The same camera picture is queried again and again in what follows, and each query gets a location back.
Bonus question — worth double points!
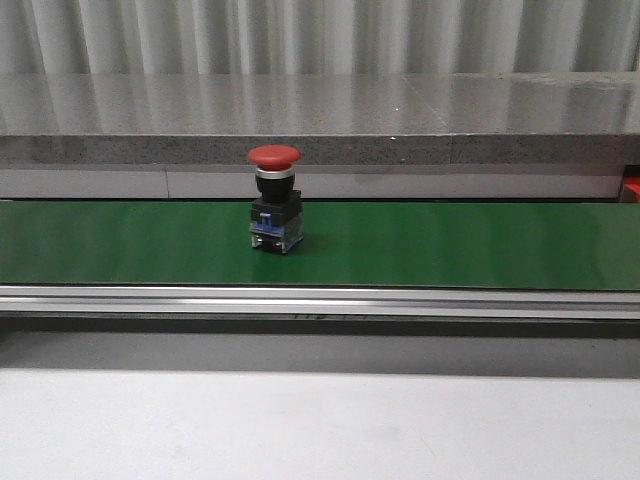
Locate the red push button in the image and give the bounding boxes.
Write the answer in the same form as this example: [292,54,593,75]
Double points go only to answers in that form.
[247,144,303,255]

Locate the grey granite counter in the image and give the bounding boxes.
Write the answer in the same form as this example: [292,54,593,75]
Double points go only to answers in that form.
[0,72,640,201]

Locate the green conveyor belt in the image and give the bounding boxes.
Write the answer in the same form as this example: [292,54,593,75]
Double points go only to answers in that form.
[1,200,639,290]

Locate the red plastic tray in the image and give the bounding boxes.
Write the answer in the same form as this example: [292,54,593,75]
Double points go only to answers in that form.
[620,165,640,203]

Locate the white pleated curtain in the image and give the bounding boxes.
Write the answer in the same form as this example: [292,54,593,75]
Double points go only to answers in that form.
[1,1,639,74]

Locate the aluminium conveyor frame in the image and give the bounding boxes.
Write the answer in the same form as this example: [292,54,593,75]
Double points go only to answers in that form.
[1,285,639,321]

